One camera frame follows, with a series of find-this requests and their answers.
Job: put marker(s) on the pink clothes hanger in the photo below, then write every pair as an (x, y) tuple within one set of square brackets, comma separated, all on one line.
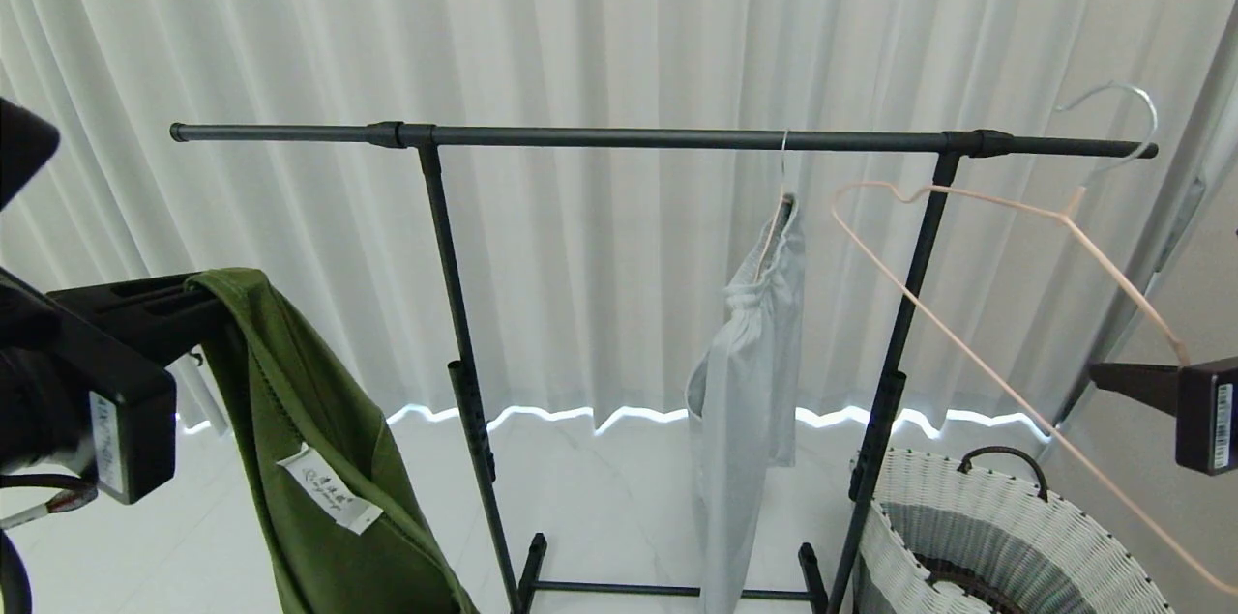
[(783, 160), (1072, 208)]

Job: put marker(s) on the white laundry basket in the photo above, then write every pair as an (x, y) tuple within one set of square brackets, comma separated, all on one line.
[(1064, 537)]

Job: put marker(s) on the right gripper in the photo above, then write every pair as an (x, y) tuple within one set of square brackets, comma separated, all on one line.
[(1209, 421)]

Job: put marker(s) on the green garment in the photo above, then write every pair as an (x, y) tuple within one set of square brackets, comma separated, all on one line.
[(290, 401)]

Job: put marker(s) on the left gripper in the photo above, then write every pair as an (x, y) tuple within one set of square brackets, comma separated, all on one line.
[(126, 401)]

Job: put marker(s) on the pale grey shorts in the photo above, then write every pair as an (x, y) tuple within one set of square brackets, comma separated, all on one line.
[(745, 401)]

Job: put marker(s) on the black clothes rack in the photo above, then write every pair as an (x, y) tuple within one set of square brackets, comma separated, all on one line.
[(629, 137)]

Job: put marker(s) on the white curtain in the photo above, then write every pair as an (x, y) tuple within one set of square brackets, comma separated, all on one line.
[(290, 34)]

